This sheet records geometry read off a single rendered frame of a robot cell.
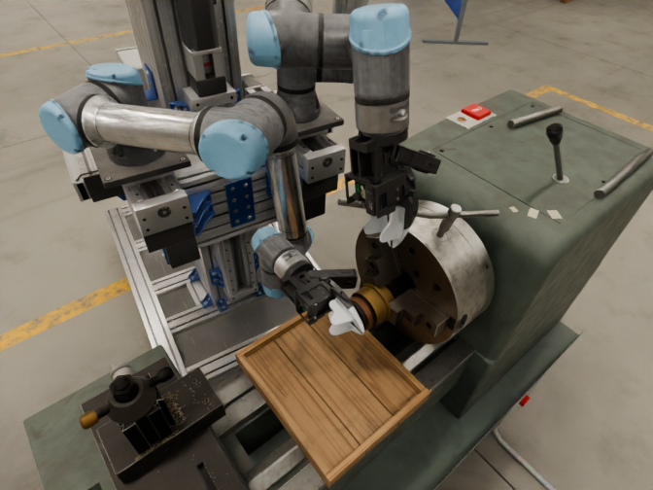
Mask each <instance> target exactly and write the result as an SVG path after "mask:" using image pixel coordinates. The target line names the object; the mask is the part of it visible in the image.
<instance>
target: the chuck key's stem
mask: <svg viewBox="0 0 653 490"><path fill-rule="evenodd" d="M447 212H448V214H449V218H447V219H442V221H441V223H440V224H439V230H438V232H436V233H435V234H436V236H437V238H443V235H444V233H445V232H447V231H449V229H450V228H451V226H452V225H453V223H454V222H455V221H456V220H457V218H458V216H459V215H460V213H461V212H462V208H461V206H460V205H458V204H452V205H451V206H450V208H449V209H448V211H447Z"/></svg>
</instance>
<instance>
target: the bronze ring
mask: <svg viewBox="0 0 653 490"><path fill-rule="evenodd" d="M392 300H394V297H393V295H392V293H391V292H390V290H389V289H388V288H387V287H386V286H383V287H381V288H380V289H378V288H377V287H375V286H374V285H372V284H368V283H365V284H363V285H362V286H361V288H360V289H359V290H358V291H356V292H355V293H353V294H352V296H351V297H350V301H351V302H352V304H353V305H354V307H355V308H356V310H357V311H358V313H359V315H360V317H361V320H362V323H363V326H364V330H365V331H366V330H368V329H369V328H371V327H376V326H377V325H378V324H380V323H381V322H386V321H388V320H389V319H390V317H391V308H390V305H389V303H390V302H391V301H392Z"/></svg>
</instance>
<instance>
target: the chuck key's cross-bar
mask: <svg viewBox="0 0 653 490"><path fill-rule="evenodd" d="M337 203H338V205H342V206H349V207H355V208H361V209H366V208H364V207H362V206H361V204H359V202H358V201H354V202H352V203H350V204H347V199H345V198H339V199H338V201H337ZM498 215H499V210H484V211H462V212H461V213H460V215H459V216H458V218H468V217H490V216H498ZM416 217H419V218H426V219H447V218H449V214H448V212H436V213H430V212H424V211H418V213H417V215H416Z"/></svg>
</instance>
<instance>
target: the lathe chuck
mask: <svg viewBox="0 0 653 490"><path fill-rule="evenodd" d="M441 221H442V219H426V218H419V217H416V218H415V220H414V222H413V224H412V226H411V227H410V229H409V230H408V232H407V234H406V235H405V237H404V238H403V240H402V241H401V242H400V243H399V244H398V245H397V246H396V247H395V248H396V251H397V255H398V258H399V262H400V265H401V268H402V269H403V270H404V271H402V274H401V275H399V276H398V278H399V279H400V281H401V282H402V284H403V285H404V286H405V288H406V289H407V290H406V291H408V290H409V289H410V288H412V287H413V288H415V287H416V289H417V291H418V292H420V293H421V294H422V295H424V296H425V297H426V298H428V299H429V300H430V301H432V302H433V303H434V304H436V305H437V306H438V307H440V308H441V309H442V310H443V311H445V312H446V313H447V314H449V315H450V316H451V317H453V318H454V319H455V320H456V321H460V320H461V319H462V317H463V316H464V318H463V321H462V324H461V325H460V326H459V327H458V328H457V329H456V330H453V331H452V330H450V329H448V328H446V329H445V330H443V331H442V332H440V333H439V334H438V335H437V336H432V335H431V334H430V333H429V332H427V331H426V330H425V329H424V328H423V327H421V326H420V325H419V324H418V325H417V326H415V327H414V328H412V329H411V328H410V327H409V326H408V325H407V324H405V323H404V322H403V321H402V320H400V322H398V323H396V324H394V323H393V322H392V321H391V320H388V321H389V322H390V323H391V324H392V325H393V326H394V327H395V328H396V329H398V330H399V331H400V332H401V333H403V334H405V335H407V336H408V337H410V338H412V339H414V340H417V341H419V342H422V343H425V344H441V343H444V342H446V341H448V340H449V339H450V338H452V337H453V336H454V335H455V334H456V333H458V332H459V331H460V330H462V329H463V328H464V327H465V326H466V325H468V324H469V323H470V322H471V321H472V320H474V319H475V318H476V317H477V316H478V315H479V313H480V311H481V310H482V307H483V304H484V300H485V281H484V276H483V273H482V269H481V266H480V264H479V261H478V260H477V258H476V256H475V254H474V252H473V250H472V249H471V247H470V246H469V244H468V243H467V241H466V240H465V239H464V237H463V236H462V235H461V234H460V233H459V231H458V230H457V229H456V228H455V227H454V226H451V228H450V229H449V231H447V232H445V233H446V235H447V239H446V241H444V242H440V241H437V240H436V239H434V238H433V236H432V235H431V232H432V231H433V230H434V229H439V224H440V223H441ZM368 235H369V234H365V233H364V230H363V228H362V230H361V231H360V233H359V235H358V238H357V242H356V263H357V268H358V272H359V275H360V278H361V281H362V284H364V281H363V278H362V275H363V274H365V273H366V272H368V268H367V265H366V262H365V259H366V258H368V257H370V256H371V253H370V250H369V247H368V244H367V241H366V237H367V236H368Z"/></svg>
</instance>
